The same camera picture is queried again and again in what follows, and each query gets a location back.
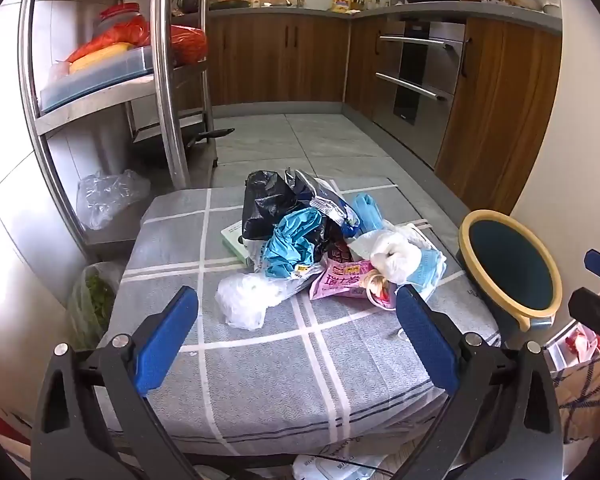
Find silver foil snack bag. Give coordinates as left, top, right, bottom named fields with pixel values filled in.
left=285, top=167, right=362, bottom=237

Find dark red snack wrapper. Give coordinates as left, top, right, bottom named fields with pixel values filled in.
left=326, top=236, right=357, bottom=264

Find built-in steel oven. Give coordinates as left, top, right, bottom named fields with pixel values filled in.
left=372, top=20, right=466, bottom=169

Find blue face mask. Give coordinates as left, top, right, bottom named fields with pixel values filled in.
left=406, top=246, right=449, bottom=292

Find translucent plastic storage box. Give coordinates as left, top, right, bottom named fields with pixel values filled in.
left=40, top=45, right=157, bottom=113

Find black plastic bag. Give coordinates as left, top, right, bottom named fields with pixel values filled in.
left=241, top=170, right=306, bottom=243

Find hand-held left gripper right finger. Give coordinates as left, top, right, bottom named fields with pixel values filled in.
left=395, top=284, right=566, bottom=480

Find red and white packaging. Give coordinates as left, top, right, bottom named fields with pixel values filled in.
left=564, top=321, right=600, bottom=362

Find red plastic bag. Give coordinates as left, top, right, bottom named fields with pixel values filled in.
left=65, top=10, right=153, bottom=64
left=169, top=25, right=209, bottom=66

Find pink snack packet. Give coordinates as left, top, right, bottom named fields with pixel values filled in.
left=310, top=257, right=399, bottom=310

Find wooden kitchen cabinets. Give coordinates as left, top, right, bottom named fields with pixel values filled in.
left=207, top=10, right=564, bottom=219

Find yellow corn cob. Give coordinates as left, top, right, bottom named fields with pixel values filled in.
left=69, top=42, right=134, bottom=74

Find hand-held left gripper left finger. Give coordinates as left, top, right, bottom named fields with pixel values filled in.
left=30, top=285, right=201, bottom=480

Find red cloth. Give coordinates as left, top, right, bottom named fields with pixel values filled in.
left=0, top=394, right=36, bottom=461

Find green and white box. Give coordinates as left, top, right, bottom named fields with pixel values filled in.
left=221, top=220, right=254, bottom=267

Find blue snack wrapper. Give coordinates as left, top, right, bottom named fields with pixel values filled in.
left=252, top=207, right=329, bottom=281

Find bag of green vegetables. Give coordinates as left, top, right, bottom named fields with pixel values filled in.
left=67, top=262, right=124, bottom=352

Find beige plaid cloth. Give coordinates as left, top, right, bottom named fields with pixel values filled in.
left=550, top=352, right=600, bottom=443

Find teal bin with yellow rim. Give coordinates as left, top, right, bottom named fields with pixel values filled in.
left=455, top=209, right=564, bottom=334

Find white plastic bag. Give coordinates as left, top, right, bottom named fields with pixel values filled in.
left=349, top=224, right=433, bottom=285

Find crumpled clear plastic bag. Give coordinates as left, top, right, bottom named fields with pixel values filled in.
left=215, top=272, right=301, bottom=331

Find steel kitchen rack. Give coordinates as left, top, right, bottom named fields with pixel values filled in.
left=17, top=0, right=219, bottom=261

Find white plastic packet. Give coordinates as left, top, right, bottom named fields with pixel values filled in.
left=292, top=452, right=397, bottom=480

